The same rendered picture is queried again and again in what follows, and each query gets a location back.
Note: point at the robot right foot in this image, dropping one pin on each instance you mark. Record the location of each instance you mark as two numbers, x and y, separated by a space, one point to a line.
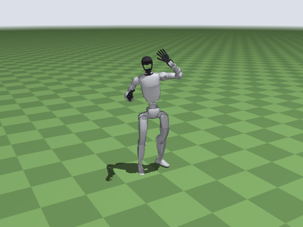
140 170

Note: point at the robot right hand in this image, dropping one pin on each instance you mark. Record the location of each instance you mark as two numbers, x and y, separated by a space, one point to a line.
130 95

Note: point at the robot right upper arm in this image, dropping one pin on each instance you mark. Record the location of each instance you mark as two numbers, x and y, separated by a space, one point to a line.
133 84

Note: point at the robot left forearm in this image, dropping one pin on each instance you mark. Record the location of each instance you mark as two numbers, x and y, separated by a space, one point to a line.
174 67

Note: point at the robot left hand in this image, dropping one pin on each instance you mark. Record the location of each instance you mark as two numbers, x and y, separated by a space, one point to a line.
164 57

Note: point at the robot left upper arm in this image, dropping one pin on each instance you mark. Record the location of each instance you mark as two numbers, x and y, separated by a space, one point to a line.
163 75

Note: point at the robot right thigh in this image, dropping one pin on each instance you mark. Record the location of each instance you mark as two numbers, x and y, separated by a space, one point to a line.
143 125

